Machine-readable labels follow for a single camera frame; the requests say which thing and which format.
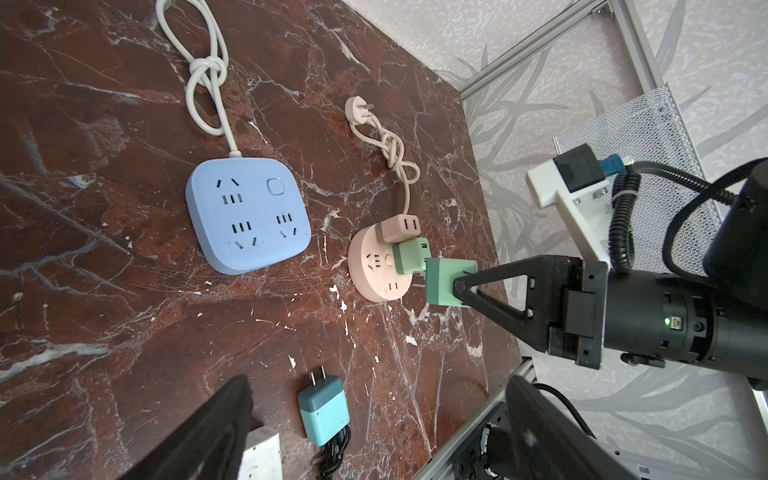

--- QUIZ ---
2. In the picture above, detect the aluminium front rail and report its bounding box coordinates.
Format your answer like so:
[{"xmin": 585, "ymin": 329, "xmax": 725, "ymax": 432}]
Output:
[{"xmin": 414, "ymin": 382, "xmax": 518, "ymax": 479}]

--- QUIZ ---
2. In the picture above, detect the black small cable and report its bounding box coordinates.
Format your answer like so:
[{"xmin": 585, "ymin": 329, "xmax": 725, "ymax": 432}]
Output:
[{"xmin": 317, "ymin": 424, "xmax": 353, "ymax": 480}]

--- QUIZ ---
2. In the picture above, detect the pink round power strip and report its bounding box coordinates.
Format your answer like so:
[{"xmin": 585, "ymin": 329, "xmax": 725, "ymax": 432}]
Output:
[{"xmin": 347, "ymin": 225, "xmax": 412, "ymax": 303}]

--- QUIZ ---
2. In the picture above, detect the pink charger adapter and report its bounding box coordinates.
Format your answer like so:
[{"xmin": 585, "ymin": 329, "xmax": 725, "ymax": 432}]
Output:
[{"xmin": 376, "ymin": 214, "xmax": 421, "ymax": 244}]

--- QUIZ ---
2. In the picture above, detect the teal charger adapter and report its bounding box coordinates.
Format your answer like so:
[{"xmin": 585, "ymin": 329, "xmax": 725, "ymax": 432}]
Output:
[{"xmin": 297, "ymin": 367, "xmax": 350, "ymax": 447}]

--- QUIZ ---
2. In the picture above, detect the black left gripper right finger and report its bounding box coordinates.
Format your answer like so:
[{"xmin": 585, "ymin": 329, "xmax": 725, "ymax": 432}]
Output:
[{"xmin": 505, "ymin": 376, "xmax": 633, "ymax": 479}]

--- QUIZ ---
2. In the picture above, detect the white charger adapter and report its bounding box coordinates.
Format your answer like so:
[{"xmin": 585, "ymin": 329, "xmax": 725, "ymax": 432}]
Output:
[{"xmin": 237, "ymin": 426, "xmax": 283, "ymax": 480}]

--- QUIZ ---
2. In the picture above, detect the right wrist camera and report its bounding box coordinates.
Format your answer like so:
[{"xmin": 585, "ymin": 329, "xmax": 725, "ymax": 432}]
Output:
[{"xmin": 526, "ymin": 143, "xmax": 634, "ymax": 263}]

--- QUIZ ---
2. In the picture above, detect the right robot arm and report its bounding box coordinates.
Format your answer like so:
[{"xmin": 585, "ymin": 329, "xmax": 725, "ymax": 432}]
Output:
[{"xmin": 452, "ymin": 159, "xmax": 767, "ymax": 390}]

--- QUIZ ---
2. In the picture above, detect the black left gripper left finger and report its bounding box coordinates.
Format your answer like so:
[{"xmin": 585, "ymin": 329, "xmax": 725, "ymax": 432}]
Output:
[{"xmin": 122, "ymin": 375, "xmax": 253, "ymax": 479}]

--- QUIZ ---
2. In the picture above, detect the pink plug cable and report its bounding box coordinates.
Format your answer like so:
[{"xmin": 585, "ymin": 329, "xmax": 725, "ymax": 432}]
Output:
[{"xmin": 344, "ymin": 95, "xmax": 421, "ymax": 220}]

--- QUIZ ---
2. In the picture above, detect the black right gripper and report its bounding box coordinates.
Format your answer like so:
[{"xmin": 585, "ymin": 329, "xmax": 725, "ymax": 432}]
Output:
[{"xmin": 452, "ymin": 254, "xmax": 610, "ymax": 370}]

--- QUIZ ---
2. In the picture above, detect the white wire mesh basket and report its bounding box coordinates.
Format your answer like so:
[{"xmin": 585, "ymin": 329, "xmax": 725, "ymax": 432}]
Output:
[{"xmin": 554, "ymin": 87, "xmax": 710, "ymax": 273}]

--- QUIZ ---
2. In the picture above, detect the green charger adapter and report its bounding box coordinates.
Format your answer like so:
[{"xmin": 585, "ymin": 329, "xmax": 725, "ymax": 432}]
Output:
[
  {"xmin": 425, "ymin": 258, "xmax": 478, "ymax": 307},
  {"xmin": 393, "ymin": 237, "xmax": 431, "ymax": 275}
]

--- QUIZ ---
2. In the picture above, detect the blue square power strip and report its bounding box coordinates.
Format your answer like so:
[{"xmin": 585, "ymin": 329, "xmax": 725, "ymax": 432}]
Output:
[{"xmin": 185, "ymin": 158, "xmax": 312, "ymax": 275}]

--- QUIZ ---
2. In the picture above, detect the white plug cable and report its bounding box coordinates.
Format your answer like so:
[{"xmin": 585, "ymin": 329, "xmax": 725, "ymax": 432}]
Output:
[{"xmin": 155, "ymin": 0, "xmax": 242, "ymax": 160}]

